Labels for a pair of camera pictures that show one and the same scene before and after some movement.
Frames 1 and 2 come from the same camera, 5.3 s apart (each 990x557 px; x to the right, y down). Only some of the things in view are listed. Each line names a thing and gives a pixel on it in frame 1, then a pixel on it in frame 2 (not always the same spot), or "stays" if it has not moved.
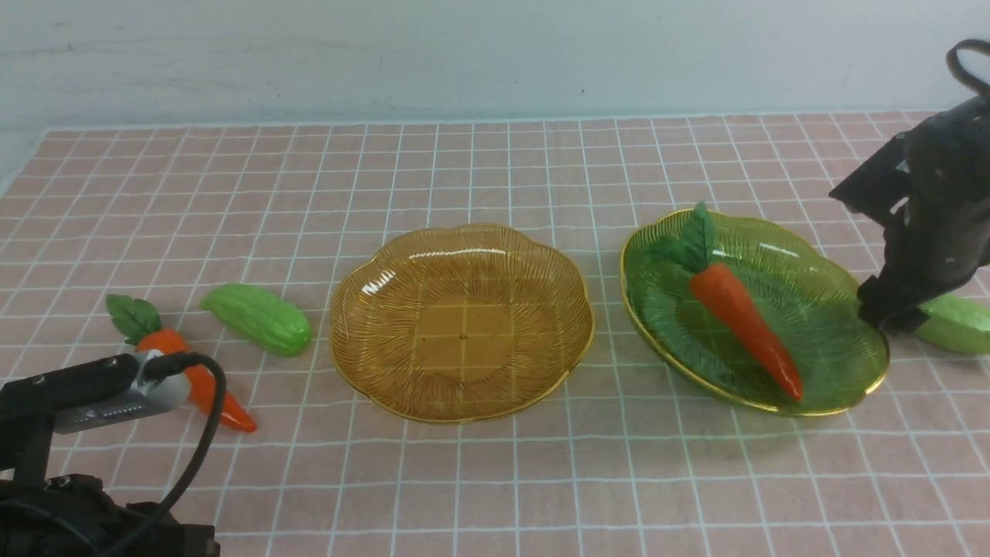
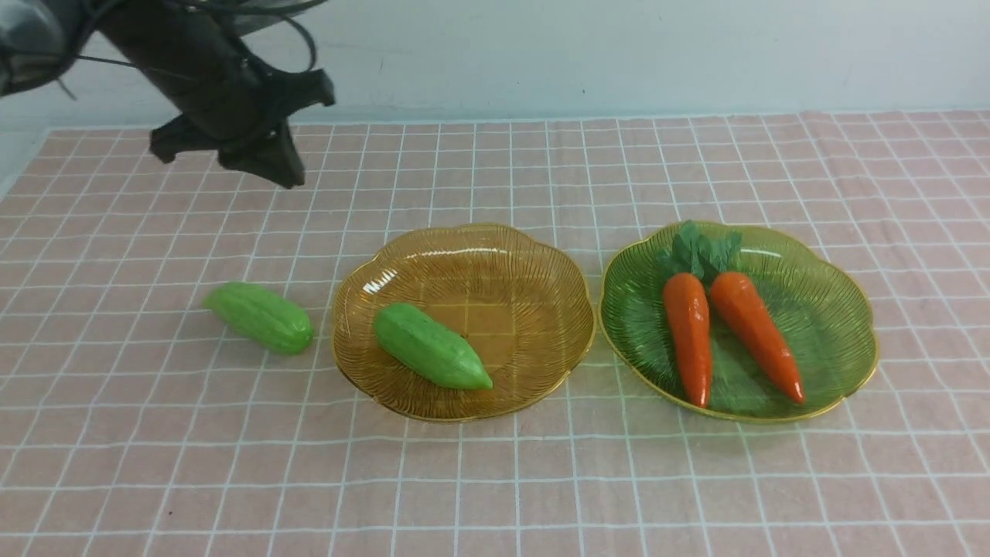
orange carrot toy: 141,322 to 687,316
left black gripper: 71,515 to 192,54
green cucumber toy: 956,323 to 431,347
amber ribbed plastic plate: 469,324 stays
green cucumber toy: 257,319 stays
